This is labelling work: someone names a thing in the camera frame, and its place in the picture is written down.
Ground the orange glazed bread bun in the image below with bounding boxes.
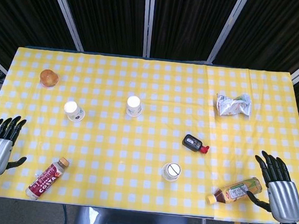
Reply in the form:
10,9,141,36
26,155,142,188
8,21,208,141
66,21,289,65
39,69,60,89

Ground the blue cable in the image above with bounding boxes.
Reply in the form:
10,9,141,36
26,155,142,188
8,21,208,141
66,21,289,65
60,204,70,224

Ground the crumpled silver snack bag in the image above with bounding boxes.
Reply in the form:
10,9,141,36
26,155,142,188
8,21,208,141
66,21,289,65
214,91,253,120

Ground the green tea bottle yellow cap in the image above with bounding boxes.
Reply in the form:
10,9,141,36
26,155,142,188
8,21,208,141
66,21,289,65
206,172,264,210

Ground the yellow white checkered tablecloth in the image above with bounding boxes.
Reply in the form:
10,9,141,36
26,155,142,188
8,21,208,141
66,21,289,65
0,42,299,224

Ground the paper cup with line mark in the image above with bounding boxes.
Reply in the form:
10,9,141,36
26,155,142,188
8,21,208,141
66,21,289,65
161,161,182,183

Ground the black bottle with red cap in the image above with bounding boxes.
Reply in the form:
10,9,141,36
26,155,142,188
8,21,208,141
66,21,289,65
181,133,211,155

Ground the white floral paper cup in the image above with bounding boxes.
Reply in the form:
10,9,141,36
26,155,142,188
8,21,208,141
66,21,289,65
62,100,87,123
125,95,144,118

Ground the Costa coffee bottle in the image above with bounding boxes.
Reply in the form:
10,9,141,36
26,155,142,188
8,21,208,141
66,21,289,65
24,153,71,203

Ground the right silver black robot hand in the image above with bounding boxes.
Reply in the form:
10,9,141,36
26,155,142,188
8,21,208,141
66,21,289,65
244,149,299,224

